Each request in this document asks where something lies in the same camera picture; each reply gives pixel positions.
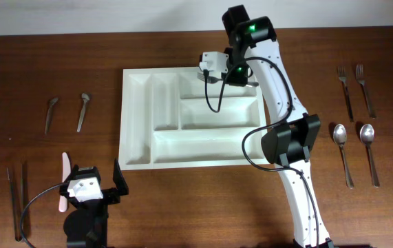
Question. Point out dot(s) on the metal tweezers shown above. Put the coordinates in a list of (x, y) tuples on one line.
[(16, 199)]

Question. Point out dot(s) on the left small metal teaspoon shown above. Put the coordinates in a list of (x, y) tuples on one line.
[(48, 120)]

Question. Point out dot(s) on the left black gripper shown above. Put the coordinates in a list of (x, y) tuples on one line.
[(110, 197)]

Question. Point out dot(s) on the small metal teaspoon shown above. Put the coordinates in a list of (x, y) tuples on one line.
[(48, 120), (86, 97)]

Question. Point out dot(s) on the right small metal teaspoon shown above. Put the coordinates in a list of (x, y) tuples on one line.
[(86, 97)]

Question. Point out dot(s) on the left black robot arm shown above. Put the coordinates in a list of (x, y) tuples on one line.
[(86, 226)]

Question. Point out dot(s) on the metal tablespoon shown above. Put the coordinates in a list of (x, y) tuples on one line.
[(367, 138), (339, 136)]

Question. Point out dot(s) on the white plastic cutlery tray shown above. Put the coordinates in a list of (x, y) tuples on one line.
[(170, 119)]

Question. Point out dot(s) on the metal fork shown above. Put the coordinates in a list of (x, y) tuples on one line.
[(361, 80), (343, 79), (212, 80)]

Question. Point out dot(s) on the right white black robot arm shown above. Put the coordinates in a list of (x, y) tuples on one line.
[(288, 140)]

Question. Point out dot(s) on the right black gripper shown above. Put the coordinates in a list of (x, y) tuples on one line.
[(237, 77)]

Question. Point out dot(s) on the white plastic knife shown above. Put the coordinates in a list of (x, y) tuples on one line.
[(66, 169)]

